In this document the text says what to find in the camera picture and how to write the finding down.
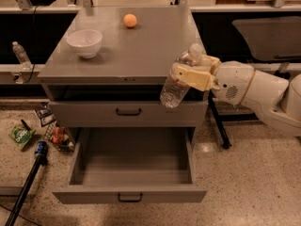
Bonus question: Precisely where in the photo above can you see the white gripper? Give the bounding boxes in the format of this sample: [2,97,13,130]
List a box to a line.
[174,55,255,105]

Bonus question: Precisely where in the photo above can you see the clear plastic water bottle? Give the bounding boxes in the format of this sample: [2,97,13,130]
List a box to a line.
[160,43,204,108]

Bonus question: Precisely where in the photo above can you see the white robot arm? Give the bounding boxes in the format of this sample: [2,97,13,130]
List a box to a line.
[172,55,301,137]

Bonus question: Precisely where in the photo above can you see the grey metal drawer cabinet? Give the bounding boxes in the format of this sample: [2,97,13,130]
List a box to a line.
[39,7,206,144]

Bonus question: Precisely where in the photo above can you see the open grey lower drawer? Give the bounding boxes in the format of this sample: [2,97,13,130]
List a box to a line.
[54,127,206,204]

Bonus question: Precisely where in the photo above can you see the closed grey upper drawer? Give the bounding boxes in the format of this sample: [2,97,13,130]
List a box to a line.
[50,101,208,127]

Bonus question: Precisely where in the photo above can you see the clear bottle on ledge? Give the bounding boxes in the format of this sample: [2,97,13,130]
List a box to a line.
[12,41,32,71]

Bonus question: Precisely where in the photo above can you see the black folding table stand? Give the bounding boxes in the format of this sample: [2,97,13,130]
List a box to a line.
[207,63,293,150]

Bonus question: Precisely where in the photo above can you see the grey tray table top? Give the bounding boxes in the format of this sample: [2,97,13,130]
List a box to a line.
[232,16,301,61]

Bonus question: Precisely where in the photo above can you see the orange ball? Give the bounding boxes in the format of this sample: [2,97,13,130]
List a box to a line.
[123,14,137,28]

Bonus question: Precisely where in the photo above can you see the white ceramic bowl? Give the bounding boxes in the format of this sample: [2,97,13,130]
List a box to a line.
[67,29,103,58]

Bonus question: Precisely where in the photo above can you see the dark snack packet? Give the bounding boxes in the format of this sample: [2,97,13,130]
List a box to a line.
[33,102,56,128]

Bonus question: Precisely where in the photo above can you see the blue soda can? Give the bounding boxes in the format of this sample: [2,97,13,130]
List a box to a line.
[34,141,48,159]

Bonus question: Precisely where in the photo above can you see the black pole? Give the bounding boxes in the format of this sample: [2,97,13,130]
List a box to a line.
[5,154,47,226]

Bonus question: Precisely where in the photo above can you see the black marker pen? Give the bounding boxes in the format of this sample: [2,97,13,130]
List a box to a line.
[21,120,31,131]

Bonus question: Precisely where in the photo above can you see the green snack bag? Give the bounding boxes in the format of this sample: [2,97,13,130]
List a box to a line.
[8,124,35,151]

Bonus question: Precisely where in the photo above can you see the wire basket with items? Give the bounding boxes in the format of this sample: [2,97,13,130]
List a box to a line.
[43,122,74,153]

